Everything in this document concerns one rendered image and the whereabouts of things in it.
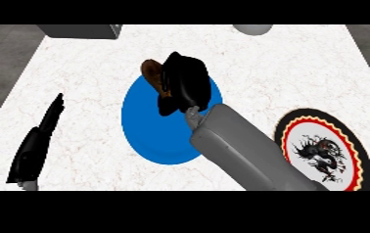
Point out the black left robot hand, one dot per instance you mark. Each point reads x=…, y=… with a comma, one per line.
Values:
x=35, y=145

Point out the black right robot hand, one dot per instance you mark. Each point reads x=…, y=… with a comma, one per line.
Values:
x=184, y=80

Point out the brown sweet potato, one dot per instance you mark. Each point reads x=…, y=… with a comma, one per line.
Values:
x=153, y=73

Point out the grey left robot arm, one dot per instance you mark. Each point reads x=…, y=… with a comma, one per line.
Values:
x=30, y=186

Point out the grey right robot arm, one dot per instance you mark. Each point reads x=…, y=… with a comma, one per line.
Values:
x=240, y=149

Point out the blue plate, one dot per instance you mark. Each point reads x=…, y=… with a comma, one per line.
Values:
x=149, y=135

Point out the dragon print plate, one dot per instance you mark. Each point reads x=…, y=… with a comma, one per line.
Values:
x=323, y=152

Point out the pale grey round object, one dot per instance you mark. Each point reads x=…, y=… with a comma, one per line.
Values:
x=252, y=29

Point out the dark grey box appliance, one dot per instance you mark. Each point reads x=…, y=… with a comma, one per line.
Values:
x=81, y=31

